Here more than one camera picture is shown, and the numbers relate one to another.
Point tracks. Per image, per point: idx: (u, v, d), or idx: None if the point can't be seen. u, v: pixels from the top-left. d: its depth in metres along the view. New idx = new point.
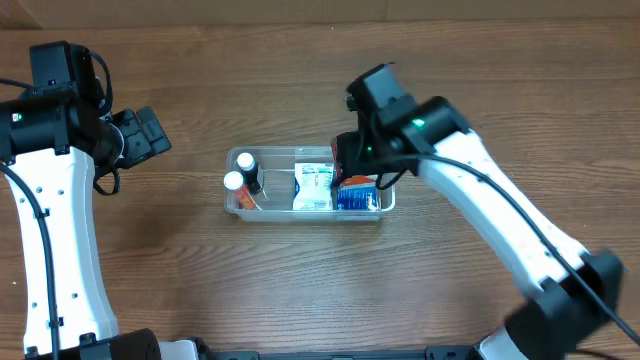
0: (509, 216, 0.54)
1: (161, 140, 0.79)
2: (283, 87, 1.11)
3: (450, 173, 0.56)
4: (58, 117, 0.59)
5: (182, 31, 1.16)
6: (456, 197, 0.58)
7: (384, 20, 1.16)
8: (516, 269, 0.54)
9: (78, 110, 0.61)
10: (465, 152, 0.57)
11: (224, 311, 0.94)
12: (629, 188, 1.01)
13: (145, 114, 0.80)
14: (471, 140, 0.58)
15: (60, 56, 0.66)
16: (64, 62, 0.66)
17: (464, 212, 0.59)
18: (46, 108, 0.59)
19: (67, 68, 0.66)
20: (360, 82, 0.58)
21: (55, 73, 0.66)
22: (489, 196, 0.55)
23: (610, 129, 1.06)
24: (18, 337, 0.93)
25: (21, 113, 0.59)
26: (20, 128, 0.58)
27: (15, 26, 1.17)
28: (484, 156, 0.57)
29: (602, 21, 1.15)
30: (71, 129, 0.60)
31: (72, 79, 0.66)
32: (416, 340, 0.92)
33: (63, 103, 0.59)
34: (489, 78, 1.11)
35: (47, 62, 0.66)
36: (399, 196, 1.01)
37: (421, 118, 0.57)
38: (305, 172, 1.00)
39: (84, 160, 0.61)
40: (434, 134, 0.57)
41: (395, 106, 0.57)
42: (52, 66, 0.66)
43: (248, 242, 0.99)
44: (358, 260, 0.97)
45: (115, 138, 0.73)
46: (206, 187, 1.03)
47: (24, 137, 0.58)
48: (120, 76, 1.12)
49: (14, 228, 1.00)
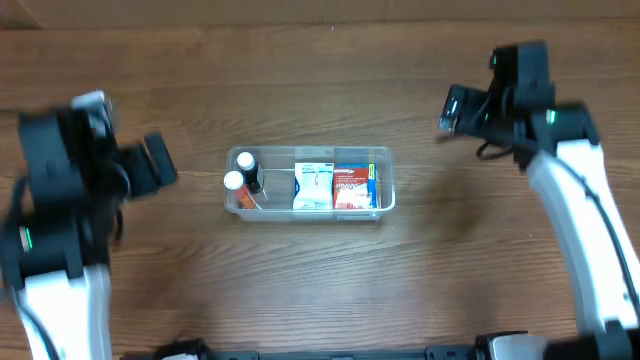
0: (591, 223, 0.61)
1: (168, 173, 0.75)
2: (283, 87, 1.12)
3: (560, 177, 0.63)
4: (71, 238, 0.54)
5: (182, 31, 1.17)
6: (550, 199, 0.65)
7: (384, 20, 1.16)
8: (582, 290, 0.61)
9: (91, 223, 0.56)
10: (584, 165, 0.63)
11: (224, 311, 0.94)
12: (629, 188, 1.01)
13: (154, 143, 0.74)
14: (594, 154, 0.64)
15: (54, 133, 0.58)
16: (59, 138, 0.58)
17: (553, 221, 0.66)
18: (57, 218, 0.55)
19: (64, 149, 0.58)
20: (514, 54, 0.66)
21: (49, 155, 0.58)
22: (590, 213, 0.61)
23: (610, 129, 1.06)
24: (17, 337, 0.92)
25: (30, 229, 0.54)
26: (28, 254, 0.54)
27: (16, 26, 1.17)
28: (600, 179, 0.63)
29: (602, 21, 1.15)
30: (84, 246, 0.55)
31: (71, 163, 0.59)
32: (416, 340, 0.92)
33: (75, 217, 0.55)
34: (489, 78, 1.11)
35: (37, 140, 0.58)
36: (399, 196, 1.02)
37: (555, 110, 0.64)
38: (305, 172, 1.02)
39: (97, 282, 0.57)
40: (562, 131, 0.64)
41: (538, 91, 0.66)
42: (45, 148, 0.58)
43: (248, 241, 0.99)
44: (359, 259, 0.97)
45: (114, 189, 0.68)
46: (206, 187, 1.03)
47: (33, 268, 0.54)
48: (121, 76, 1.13)
49: None
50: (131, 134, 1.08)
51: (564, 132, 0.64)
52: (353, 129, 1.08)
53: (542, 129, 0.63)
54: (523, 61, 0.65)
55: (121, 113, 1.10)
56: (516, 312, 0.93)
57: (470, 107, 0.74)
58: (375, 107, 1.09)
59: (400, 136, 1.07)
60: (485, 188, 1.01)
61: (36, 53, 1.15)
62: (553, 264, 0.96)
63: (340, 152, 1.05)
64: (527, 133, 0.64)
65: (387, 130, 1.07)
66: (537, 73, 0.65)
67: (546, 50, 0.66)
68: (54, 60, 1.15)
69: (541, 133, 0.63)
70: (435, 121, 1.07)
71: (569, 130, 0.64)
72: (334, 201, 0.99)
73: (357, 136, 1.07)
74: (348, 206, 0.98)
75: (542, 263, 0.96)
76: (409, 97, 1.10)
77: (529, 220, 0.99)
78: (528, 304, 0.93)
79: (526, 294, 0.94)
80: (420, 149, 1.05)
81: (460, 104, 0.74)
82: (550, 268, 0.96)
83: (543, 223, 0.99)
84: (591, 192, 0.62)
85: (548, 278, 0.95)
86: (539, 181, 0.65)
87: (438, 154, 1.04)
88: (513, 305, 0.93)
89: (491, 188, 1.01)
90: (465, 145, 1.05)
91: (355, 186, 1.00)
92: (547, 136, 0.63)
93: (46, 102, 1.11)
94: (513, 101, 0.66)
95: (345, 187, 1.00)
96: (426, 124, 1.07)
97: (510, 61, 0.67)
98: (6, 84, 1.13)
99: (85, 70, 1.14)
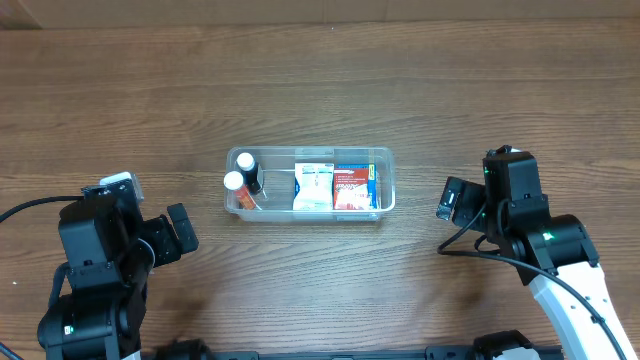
0: (596, 341, 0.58)
1: (189, 241, 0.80)
2: (283, 87, 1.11)
3: (564, 301, 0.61)
4: (110, 329, 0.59)
5: (182, 31, 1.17)
6: (557, 319, 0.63)
7: (384, 20, 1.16)
8: None
9: (128, 312, 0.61)
10: (587, 286, 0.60)
11: (224, 311, 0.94)
12: (629, 188, 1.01)
13: (178, 213, 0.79)
14: (595, 272, 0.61)
15: (91, 235, 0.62)
16: (96, 239, 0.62)
17: (559, 328, 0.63)
18: (97, 314, 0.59)
19: (101, 248, 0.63)
20: (501, 165, 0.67)
21: (88, 254, 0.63)
22: (596, 339, 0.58)
23: (610, 129, 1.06)
24: (17, 337, 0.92)
25: (73, 326, 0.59)
26: (73, 342, 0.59)
27: (15, 26, 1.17)
28: (604, 296, 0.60)
29: (602, 21, 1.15)
30: (121, 335, 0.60)
31: (108, 257, 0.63)
32: (416, 340, 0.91)
33: (114, 309, 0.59)
34: (489, 77, 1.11)
35: (81, 249, 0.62)
36: (399, 196, 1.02)
37: (552, 231, 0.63)
38: (305, 172, 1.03)
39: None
40: (563, 247, 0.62)
41: (531, 202, 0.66)
42: (85, 248, 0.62)
43: (248, 242, 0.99)
44: (359, 260, 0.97)
45: (136, 247, 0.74)
46: (206, 187, 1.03)
47: (75, 347, 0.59)
48: (121, 76, 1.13)
49: (14, 228, 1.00)
50: (131, 133, 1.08)
51: (564, 250, 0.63)
52: (353, 129, 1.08)
53: (539, 249, 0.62)
54: (513, 175, 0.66)
55: (121, 112, 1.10)
56: (516, 312, 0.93)
57: (467, 201, 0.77)
58: (375, 107, 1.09)
59: (400, 136, 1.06)
60: None
61: (35, 53, 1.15)
62: None
63: (340, 152, 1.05)
64: (526, 254, 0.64)
65: (387, 130, 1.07)
66: (528, 185, 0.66)
67: (536, 163, 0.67)
68: (54, 59, 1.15)
69: (544, 260, 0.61)
70: (435, 121, 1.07)
71: (568, 249, 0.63)
72: (334, 201, 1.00)
73: (357, 136, 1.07)
74: (348, 206, 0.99)
75: None
76: (409, 97, 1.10)
77: None
78: (528, 305, 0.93)
79: (526, 295, 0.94)
80: (420, 150, 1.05)
81: (458, 194, 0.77)
82: None
83: None
84: (597, 315, 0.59)
85: None
86: (542, 295, 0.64)
87: (439, 155, 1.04)
88: (513, 305, 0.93)
89: None
90: (465, 146, 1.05)
91: (355, 187, 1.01)
92: (546, 258, 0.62)
93: (46, 102, 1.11)
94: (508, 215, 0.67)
95: (345, 187, 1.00)
96: (426, 124, 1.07)
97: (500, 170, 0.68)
98: (6, 84, 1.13)
99: (85, 70, 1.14)
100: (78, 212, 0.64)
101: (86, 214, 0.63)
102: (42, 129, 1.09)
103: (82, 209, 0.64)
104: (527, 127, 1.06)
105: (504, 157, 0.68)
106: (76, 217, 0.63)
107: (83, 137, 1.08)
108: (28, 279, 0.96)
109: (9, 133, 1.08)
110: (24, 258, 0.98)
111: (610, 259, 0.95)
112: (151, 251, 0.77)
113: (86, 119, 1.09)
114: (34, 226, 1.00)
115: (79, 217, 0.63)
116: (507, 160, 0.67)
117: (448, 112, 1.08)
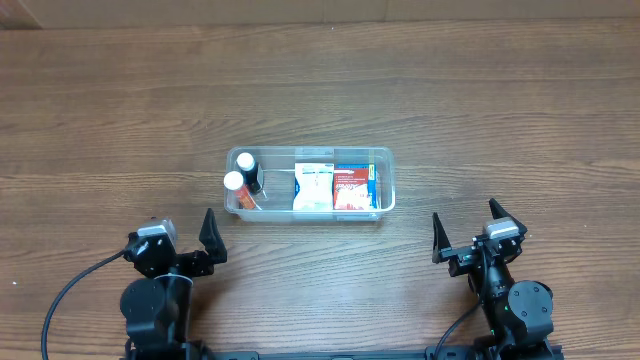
0: None
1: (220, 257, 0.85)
2: (284, 87, 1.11)
3: None
4: None
5: (182, 31, 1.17)
6: None
7: (384, 20, 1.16)
8: None
9: None
10: None
11: (223, 311, 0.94)
12: (628, 188, 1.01)
13: (210, 243, 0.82)
14: None
15: (151, 334, 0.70)
16: (156, 336, 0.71)
17: None
18: None
19: (161, 339, 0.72)
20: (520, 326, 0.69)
21: (153, 344, 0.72)
22: None
23: (610, 129, 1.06)
24: (18, 338, 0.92)
25: None
26: None
27: (15, 26, 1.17)
28: None
29: (602, 20, 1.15)
30: None
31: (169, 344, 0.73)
32: (416, 340, 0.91)
33: None
34: (489, 77, 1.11)
35: (146, 343, 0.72)
36: (399, 196, 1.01)
37: None
38: (305, 172, 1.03)
39: None
40: None
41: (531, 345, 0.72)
42: (148, 342, 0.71)
43: (248, 242, 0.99)
44: (358, 260, 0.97)
45: (186, 292, 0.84)
46: (206, 187, 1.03)
47: None
48: (121, 75, 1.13)
49: (14, 228, 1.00)
50: (130, 133, 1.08)
51: None
52: (353, 129, 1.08)
53: None
54: (527, 338, 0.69)
55: (121, 112, 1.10)
56: None
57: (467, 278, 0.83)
58: (375, 107, 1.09)
59: (401, 136, 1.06)
60: (485, 189, 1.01)
61: (36, 53, 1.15)
62: (553, 265, 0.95)
63: (340, 152, 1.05)
64: None
65: (387, 130, 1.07)
66: (539, 339, 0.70)
67: (552, 325, 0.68)
68: (54, 59, 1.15)
69: None
70: (435, 121, 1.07)
71: None
72: (334, 201, 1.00)
73: (357, 136, 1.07)
74: (348, 206, 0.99)
75: (542, 264, 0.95)
76: (409, 97, 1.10)
77: (530, 221, 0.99)
78: None
79: None
80: (420, 149, 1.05)
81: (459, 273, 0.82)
82: (550, 269, 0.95)
83: (543, 223, 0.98)
84: None
85: (548, 278, 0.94)
86: None
87: (439, 155, 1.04)
88: None
89: (492, 189, 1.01)
90: (465, 145, 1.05)
91: (355, 187, 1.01)
92: None
93: (46, 101, 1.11)
94: (506, 348, 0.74)
95: (345, 187, 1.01)
96: (426, 124, 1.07)
97: (517, 324, 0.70)
98: (5, 84, 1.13)
99: (85, 69, 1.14)
100: (135, 310, 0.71)
101: (144, 315, 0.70)
102: (42, 128, 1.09)
103: (138, 306, 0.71)
104: (527, 127, 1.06)
105: (527, 321, 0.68)
106: (137, 316, 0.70)
107: (83, 137, 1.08)
108: (28, 279, 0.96)
109: (8, 133, 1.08)
110: (24, 258, 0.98)
111: (610, 259, 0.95)
112: (190, 279, 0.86)
113: (87, 119, 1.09)
114: (35, 226, 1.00)
115: (138, 318, 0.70)
116: (527, 324, 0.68)
117: (448, 112, 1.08)
